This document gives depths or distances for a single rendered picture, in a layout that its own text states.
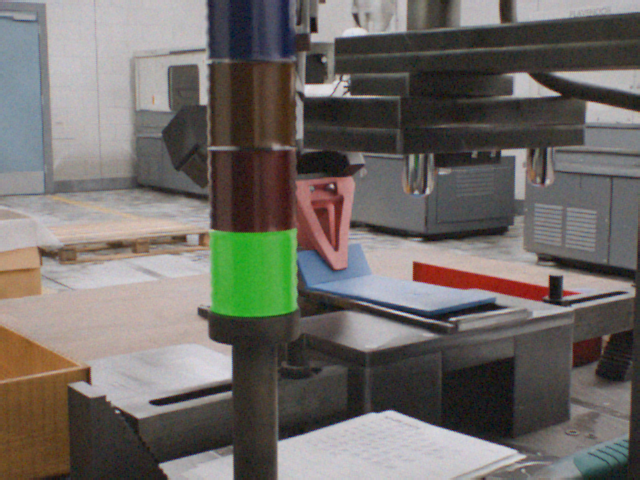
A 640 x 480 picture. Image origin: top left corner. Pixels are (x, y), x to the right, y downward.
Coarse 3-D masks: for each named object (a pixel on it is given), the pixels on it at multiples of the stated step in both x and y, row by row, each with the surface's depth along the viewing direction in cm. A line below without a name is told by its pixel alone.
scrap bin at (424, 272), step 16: (416, 272) 108; (432, 272) 106; (448, 272) 104; (464, 272) 102; (464, 288) 102; (480, 288) 101; (496, 288) 99; (512, 288) 97; (528, 288) 95; (544, 288) 94; (576, 352) 87; (592, 352) 89
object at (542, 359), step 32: (448, 352) 64; (480, 352) 66; (512, 352) 68; (544, 352) 70; (352, 384) 61; (384, 384) 61; (416, 384) 63; (448, 384) 74; (480, 384) 71; (512, 384) 69; (544, 384) 71; (352, 416) 62; (416, 416) 63; (480, 416) 72; (512, 416) 69; (544, 416) 71
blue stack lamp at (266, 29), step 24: (216, 0) 39; (240, 0) 38; (264, 0) 38; (288, 0) 39; (216, 24) 39; (240, 24) 39; (264, 24) 39; (288, 24) 39; (216, 48) 39; (240, 48) 39; (264, 48) 39; (288, 48) 40
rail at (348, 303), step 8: (328, 296) 75; (336, 296) 74; (328, 304) 75; (336, 304) 74; (344, 304) 73; (352, 304) 72; (360, 304) 72; (368, 304) 71; (328, 312) 75; (368, 312) 71; (376, 312) 70; (384, 312) 70; (392, 312) 69; (400, 312) 69; (400, 320) 68; (408, 320) 68; (416, 320) 67; (424, 320) 66; (432, 320) 66; (432, 328) 66; (440, 328) 65; (448, 328) 65
